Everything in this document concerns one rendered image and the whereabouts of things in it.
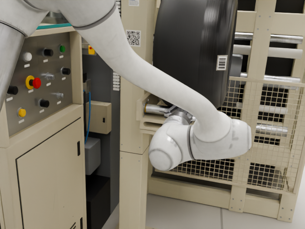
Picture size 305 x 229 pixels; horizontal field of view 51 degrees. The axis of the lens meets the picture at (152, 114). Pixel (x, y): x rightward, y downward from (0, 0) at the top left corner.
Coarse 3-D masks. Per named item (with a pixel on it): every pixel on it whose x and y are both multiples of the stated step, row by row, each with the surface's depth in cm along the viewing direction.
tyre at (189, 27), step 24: (168, 0) 129; (192, 0) 126; (216, 0) 124; (168, 24) 126; (192, 24) 124; (216, 24) 122; (168, 48) 127; (192, 48) 124; (216, 48) 122; (168, 72) 130; (192, 72) 127; (216, 72) 126; (216, 96) 135
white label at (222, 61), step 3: (219, 57) 123; (222, 57) 123; (225, 57) 123; (219, 60) 124; (222, 60) 124; (225, 60) 124; (219, 63) 124; (222, 63) 124; (225, 63) 124; (216, 66) 125; (219, 66) 125; (222, 66) 125; (225, 66) 125; (216, 69) 125; (219, 69) 125; (222, 69) 125; (225, 69) 125
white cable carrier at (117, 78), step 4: (116, 0) 149; (120, 0) 153; (120, 4) 153; (120, 12) 155; (120, 16) 155; (116, 76) 161; (120, 76) 162; (116, 80) 162; (120, 80) 166; (116, 84) 164; (120, 84) 166; (116, 88) 163
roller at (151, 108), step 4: (148, 104) 153; (152, 104) 153; (148, 108) 152; (152, 108) 151; (156, 108) 151; (160, 108) 151; (164, 108) 150; (168, 108) 150; (148, 112) 153; (152, 112) 152; (156, 112) 151; (160, 112) 151
